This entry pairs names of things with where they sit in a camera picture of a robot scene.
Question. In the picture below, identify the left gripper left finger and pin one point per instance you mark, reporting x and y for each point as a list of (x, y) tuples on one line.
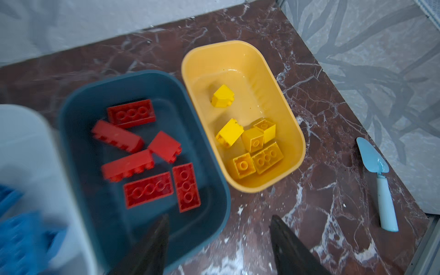
[(148, 256)]

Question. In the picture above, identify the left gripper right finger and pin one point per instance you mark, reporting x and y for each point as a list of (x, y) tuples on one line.
[(291, 255)]

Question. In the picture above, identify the small yellow lego brick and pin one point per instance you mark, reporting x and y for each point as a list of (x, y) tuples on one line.
[(268, 129), (242, 166)]

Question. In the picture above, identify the small red lego brick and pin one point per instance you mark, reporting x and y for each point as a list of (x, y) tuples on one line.
[(165, 147)]

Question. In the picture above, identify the blue lego brick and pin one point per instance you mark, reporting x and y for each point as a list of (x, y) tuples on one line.
[(28, 244), (9, 197)]

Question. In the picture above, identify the teal rectangular container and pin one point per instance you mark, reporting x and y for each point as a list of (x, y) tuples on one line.
[(113, 229)]

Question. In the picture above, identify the light blue toy shovel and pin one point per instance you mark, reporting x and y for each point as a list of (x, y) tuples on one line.
[(375, 163)]

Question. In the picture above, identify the white rectangular container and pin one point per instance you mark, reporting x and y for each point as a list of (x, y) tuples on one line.
[(31, 163)]

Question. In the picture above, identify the yellow rectangular container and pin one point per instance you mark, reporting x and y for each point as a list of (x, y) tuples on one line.
[(241, 67)]

